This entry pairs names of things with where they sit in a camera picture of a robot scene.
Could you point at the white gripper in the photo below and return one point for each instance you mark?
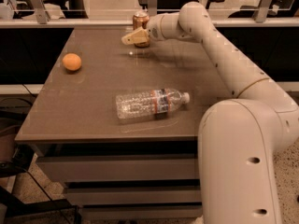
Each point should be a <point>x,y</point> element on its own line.
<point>154,29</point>

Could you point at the orange soda can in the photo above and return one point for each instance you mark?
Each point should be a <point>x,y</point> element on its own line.
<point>140,19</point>

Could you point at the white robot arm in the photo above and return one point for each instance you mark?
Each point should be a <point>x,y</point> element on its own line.
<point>237,137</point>

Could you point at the clear plastic water bottle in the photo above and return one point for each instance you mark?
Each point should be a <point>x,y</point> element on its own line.
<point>147,103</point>

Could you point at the orange fruit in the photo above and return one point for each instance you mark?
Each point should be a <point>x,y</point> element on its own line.
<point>71,62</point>

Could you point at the grey drawer cabinet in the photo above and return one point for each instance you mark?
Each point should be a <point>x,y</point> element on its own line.
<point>115,168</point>

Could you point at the metal railing post left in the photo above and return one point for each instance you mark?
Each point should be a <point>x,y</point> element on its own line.
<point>42,16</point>

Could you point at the metal railing post right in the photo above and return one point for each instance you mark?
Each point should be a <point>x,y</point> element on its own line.
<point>260,13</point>

